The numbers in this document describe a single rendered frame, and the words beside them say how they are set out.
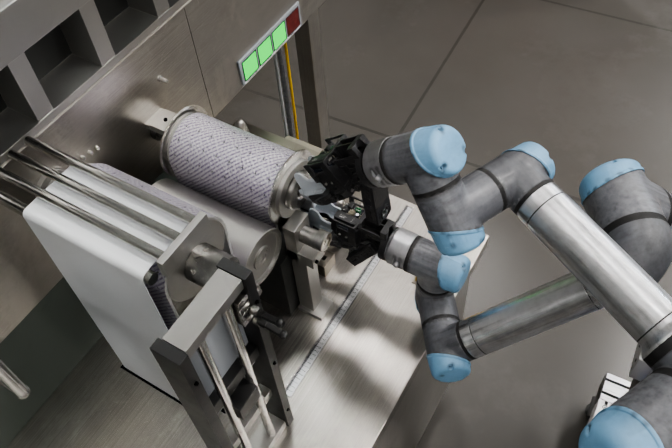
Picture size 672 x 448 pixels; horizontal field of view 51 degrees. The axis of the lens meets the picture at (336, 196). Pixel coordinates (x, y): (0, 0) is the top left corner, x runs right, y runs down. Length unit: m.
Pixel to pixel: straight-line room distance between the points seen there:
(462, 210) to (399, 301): 0.56
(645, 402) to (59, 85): 1.01
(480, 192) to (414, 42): 2.55
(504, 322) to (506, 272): 1.41
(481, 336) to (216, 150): 0.59
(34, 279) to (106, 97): 0.35
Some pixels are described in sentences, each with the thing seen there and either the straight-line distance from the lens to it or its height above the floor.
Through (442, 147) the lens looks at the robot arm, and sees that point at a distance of 0.98.
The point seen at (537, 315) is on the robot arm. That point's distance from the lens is 1.27.
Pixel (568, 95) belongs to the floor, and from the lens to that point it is 3.36.
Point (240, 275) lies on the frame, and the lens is 0.97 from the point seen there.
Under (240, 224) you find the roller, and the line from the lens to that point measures 1.28.
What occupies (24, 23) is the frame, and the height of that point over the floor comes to 1.62.
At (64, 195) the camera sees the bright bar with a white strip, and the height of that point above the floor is 1.44.
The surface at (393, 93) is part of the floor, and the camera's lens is 3.28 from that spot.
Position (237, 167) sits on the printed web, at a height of 1.30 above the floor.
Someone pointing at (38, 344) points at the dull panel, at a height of 1.05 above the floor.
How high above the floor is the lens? 2.24
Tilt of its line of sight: 51 degrees down
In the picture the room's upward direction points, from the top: 5 degrees counter-clockwise
